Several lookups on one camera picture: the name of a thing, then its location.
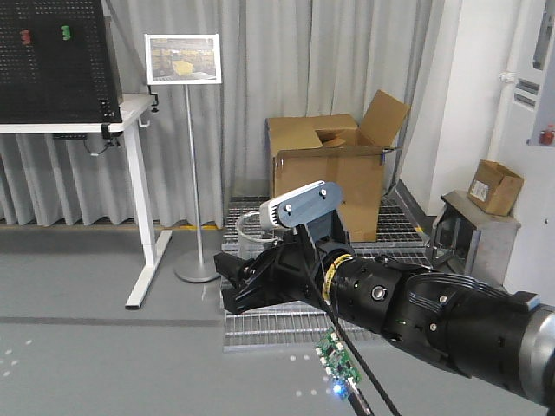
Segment black pegboard panel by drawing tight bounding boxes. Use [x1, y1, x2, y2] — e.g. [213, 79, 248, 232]
[1, 1, 121, 124]

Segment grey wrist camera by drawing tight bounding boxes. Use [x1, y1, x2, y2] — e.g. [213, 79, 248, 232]
[259, 180, 343, 230]

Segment grey curtain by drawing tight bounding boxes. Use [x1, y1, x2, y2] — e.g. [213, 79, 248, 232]
[1, 1, 439, 226]

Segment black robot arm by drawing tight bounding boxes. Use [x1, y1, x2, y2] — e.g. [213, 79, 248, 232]
[214, 211, 554, 408]

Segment green circuit board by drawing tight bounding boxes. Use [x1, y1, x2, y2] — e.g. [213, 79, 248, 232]
[315, 328, 362, 400]

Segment grey metal box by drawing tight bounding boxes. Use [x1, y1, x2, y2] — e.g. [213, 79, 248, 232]
[426, 190, 520, 286]

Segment white standing desk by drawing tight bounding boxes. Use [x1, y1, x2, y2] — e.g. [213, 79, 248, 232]
[0, 93, 173, 310]

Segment clear glass beaker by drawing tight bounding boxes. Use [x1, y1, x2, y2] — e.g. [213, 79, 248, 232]
[235, 211, 284, 260]

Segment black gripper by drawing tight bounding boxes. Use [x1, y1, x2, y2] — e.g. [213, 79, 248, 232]
[214, 210, 354, 315]

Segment sign stand with picture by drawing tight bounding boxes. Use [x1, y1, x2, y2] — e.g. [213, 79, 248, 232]
[145, 34, 221, 284]

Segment black cables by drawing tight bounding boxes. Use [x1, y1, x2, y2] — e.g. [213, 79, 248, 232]
[303, 224, 402, 416]

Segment small cardboard box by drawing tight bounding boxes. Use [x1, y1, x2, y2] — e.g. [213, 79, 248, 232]
[467, 159, 524, 217]

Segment large cardboard box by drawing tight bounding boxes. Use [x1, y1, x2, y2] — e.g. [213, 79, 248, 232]
[266, 90, 409, 242]

